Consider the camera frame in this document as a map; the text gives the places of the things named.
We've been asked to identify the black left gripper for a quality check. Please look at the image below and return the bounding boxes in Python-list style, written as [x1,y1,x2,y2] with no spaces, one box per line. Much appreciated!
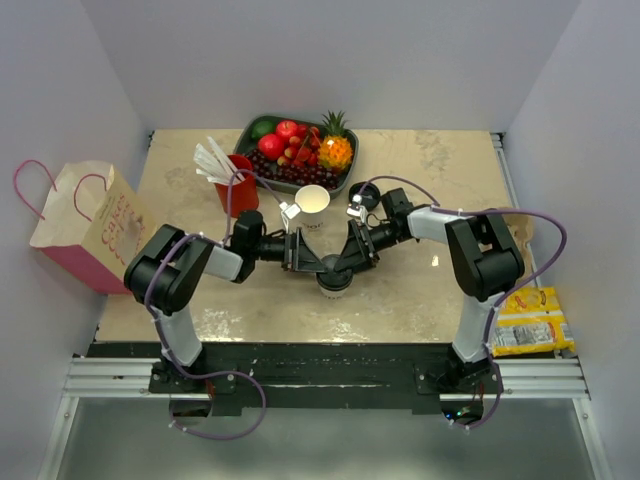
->
[251,227,327,273]

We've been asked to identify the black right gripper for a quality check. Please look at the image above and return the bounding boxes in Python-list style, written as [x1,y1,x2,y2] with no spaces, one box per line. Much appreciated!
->
[335,219,406,278]

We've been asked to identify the white paper coffee cup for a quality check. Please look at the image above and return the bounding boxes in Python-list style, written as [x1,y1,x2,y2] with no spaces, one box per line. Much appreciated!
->
[319,283,350,300]

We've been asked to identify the black coffee cup lid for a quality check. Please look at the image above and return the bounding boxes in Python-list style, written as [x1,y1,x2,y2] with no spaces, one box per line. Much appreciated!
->
[348,181,381,210]

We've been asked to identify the paper bag pink handles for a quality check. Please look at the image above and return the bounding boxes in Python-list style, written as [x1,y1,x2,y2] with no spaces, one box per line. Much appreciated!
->
[13,160,158,295]

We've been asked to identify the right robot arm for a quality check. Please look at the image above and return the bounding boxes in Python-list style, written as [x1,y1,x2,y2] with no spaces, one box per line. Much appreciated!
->
[330,188,525,393]

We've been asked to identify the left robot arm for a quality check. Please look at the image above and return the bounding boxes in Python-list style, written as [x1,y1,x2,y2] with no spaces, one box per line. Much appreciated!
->
[124,210,328,392]

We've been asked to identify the dark red grape bunch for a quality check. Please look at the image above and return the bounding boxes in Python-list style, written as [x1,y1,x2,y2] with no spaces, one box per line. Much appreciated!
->
[245,148,346,190]

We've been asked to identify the red plastic cup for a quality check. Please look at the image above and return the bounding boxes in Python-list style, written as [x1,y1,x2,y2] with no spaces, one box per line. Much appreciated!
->
[214,154,259,218]

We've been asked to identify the orange plastic pineapple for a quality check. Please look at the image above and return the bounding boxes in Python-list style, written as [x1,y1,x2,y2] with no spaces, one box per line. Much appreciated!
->
[317,111,353,174]

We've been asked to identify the red apple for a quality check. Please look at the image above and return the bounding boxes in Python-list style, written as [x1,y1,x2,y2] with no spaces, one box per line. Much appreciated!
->
[258,133,285,161]
[275,120,298,143]

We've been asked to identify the green lime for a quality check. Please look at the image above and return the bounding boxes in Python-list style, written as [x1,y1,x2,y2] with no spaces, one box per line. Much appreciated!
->
[251,120,276,141]

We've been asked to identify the brown cardboard cup carrier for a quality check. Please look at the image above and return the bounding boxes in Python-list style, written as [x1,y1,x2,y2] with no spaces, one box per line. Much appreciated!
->
[502,212,534,250]

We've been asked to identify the yellow snack bag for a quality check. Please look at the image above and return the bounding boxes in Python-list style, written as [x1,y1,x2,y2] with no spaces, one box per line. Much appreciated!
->
[491,287,576,357]

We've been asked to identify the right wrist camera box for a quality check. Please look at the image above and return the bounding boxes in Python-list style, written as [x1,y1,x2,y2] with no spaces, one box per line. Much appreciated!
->
[347,194,368,223]

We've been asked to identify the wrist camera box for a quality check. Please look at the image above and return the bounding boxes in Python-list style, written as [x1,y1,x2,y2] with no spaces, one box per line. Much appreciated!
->
[347,194,368,223]
[279,202,301,233]

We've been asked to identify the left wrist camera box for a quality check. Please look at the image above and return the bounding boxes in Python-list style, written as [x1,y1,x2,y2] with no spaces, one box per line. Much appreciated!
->
[279,202,301,233]

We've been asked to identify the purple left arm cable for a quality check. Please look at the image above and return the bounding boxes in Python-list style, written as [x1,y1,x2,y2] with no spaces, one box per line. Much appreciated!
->
[144,169,291,441]

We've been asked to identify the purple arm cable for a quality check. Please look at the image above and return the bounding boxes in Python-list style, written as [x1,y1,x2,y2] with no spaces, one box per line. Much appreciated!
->
[144,169,291,441]
[355,174,569,431]

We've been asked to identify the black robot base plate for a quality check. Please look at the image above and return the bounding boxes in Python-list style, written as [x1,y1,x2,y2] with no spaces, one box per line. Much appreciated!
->
[149,343,500,415]

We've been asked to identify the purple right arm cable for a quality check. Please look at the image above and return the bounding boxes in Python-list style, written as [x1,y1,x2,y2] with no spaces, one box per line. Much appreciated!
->
[355,174,569,431]

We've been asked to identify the aluminium frame rail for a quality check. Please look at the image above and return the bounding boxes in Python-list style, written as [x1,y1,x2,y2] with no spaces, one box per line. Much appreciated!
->
[63,358,590,400]

